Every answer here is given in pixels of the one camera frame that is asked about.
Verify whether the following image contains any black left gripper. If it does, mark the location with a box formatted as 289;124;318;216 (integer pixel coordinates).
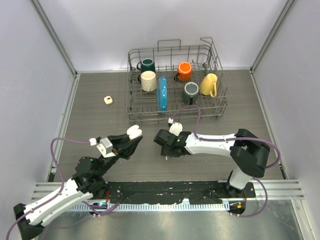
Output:
96;130;143;177

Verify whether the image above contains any white earbud charging case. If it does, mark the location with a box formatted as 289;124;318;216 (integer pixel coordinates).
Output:
126;124;143;140

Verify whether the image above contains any beige earbud charging case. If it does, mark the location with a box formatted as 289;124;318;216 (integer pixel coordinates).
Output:
103;96;113;105

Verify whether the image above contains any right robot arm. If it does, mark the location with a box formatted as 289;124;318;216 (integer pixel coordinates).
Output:
153;128;270;198

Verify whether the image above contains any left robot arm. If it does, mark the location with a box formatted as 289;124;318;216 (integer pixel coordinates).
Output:
13;129;143;240

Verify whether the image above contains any grey mug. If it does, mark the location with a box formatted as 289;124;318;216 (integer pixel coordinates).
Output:
182;82;199;105

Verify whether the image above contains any blue plastic plate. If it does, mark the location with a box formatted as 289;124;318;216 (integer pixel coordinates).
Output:
157;75;167;114

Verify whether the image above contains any cream ribbed mug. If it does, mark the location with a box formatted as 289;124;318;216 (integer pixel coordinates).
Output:
138;70;157;92

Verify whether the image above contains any yellow mug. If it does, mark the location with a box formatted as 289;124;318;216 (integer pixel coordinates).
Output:
200;73;218;98

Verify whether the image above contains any orange mug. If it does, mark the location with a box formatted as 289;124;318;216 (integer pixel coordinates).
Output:
174;61;193;82

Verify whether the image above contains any dark green mug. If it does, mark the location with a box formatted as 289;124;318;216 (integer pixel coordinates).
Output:
136;58;156;73

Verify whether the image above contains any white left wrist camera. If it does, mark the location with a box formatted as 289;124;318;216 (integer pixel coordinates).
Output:
89;137;116;158

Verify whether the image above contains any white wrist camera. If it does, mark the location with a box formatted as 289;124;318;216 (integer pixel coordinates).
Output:
89;137;116;158
168;117;183;136

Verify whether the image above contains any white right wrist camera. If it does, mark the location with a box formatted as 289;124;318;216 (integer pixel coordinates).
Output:
168;117;183;136

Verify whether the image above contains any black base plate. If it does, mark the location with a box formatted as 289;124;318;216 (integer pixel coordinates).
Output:
93;180;256;205

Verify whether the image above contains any grey wire dish rack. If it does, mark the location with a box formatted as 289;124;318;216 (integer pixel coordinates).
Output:
126;37;231;123

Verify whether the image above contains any white slotted cable duct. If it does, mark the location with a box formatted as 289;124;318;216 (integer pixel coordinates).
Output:
68;199;230;212

